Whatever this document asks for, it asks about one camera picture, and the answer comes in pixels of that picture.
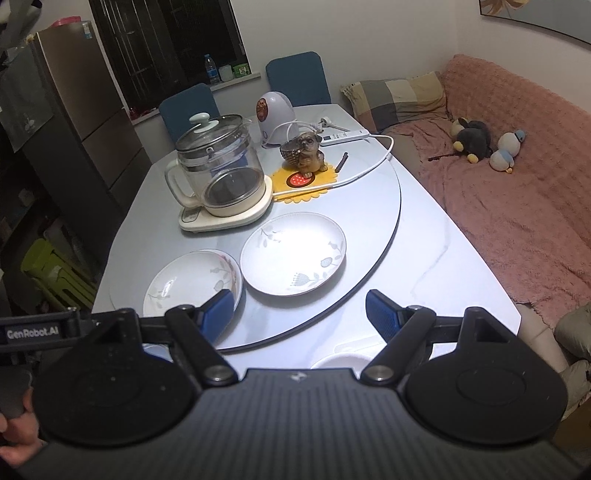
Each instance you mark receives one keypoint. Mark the brown dog figurine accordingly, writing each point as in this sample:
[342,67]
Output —
[307,152]

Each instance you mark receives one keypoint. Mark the floral plate orange rim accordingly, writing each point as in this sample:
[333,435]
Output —
[184,281]

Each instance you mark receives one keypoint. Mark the round glass turntable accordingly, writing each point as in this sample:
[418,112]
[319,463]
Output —
[364,217]

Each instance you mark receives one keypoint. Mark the white bowl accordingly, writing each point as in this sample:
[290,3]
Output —
[341,362]

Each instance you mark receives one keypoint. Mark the dark window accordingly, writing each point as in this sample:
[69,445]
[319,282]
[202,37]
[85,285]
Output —
[171,46]

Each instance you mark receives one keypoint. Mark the glass kettle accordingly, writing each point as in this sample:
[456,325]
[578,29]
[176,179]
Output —
[231,175]

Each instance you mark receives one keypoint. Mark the yellow sunflower mat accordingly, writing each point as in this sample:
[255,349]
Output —
[318,187]

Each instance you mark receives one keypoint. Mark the beige cloth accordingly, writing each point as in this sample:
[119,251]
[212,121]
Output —
[577,341]

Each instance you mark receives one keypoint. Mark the cream kettle base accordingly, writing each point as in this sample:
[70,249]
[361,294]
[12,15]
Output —
[203,221]

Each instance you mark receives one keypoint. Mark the checkered pillow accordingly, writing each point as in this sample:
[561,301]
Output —
[397,101]

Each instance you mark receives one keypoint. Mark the green packet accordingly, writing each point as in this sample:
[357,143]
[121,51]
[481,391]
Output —
[241,69]

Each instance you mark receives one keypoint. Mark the white round humidifier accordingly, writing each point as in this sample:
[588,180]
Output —
[272,115]

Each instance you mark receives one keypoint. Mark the framed wall picture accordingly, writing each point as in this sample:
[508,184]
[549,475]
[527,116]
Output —
[540,14]

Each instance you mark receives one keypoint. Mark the clear water bottle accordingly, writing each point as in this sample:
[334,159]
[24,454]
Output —
[211,69]

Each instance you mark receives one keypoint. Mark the small dark stick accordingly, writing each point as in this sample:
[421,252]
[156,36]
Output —
[342,162]

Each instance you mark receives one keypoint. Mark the steel refrigerator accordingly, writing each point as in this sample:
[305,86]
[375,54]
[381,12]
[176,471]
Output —
[87,115]

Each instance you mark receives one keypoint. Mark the glass kettle lid white knob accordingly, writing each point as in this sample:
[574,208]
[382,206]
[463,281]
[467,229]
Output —
[207,134]

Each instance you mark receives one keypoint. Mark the person's left hand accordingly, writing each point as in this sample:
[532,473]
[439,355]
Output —
[18,431]

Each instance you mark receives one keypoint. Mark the blue chair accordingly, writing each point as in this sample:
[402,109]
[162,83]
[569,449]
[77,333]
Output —
[298,76]
[184,110]

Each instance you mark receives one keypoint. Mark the white jar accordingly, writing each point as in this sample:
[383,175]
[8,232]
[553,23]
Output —
[226,73]

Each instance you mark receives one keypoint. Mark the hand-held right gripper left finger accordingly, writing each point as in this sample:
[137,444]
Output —
[218,316]

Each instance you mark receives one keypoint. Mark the white blue penguin plush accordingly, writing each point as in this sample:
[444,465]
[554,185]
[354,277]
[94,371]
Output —
[505,154]

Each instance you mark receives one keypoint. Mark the pink blanket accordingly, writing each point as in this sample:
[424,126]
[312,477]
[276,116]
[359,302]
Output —
[517,221]

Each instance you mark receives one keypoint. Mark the black penguin plush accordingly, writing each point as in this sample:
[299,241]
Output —
[473,138]

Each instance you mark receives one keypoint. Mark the grey hanging cloth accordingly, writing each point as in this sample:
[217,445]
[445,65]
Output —
[25,97]

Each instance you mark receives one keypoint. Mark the white sofa cushion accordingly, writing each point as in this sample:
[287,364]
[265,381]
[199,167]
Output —
[538,337]

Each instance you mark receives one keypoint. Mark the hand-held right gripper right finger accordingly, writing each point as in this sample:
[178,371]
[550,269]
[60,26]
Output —
[381,316]

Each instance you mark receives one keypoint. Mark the stack of green stools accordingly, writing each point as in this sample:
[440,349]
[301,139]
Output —
[51,272]

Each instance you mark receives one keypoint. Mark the floral white plate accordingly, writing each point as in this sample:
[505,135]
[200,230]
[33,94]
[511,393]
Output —
[291,254]

